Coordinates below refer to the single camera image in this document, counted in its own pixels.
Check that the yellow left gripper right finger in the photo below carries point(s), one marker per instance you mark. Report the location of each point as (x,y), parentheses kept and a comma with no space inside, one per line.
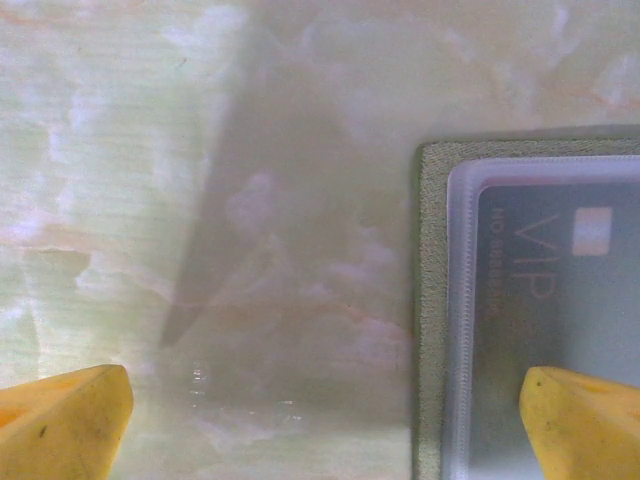
(590,430)

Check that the black VIP card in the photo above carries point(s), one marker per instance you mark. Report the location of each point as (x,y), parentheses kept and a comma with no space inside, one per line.
(550,300)

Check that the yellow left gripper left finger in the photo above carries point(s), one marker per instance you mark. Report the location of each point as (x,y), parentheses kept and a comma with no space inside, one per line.
(60,425)

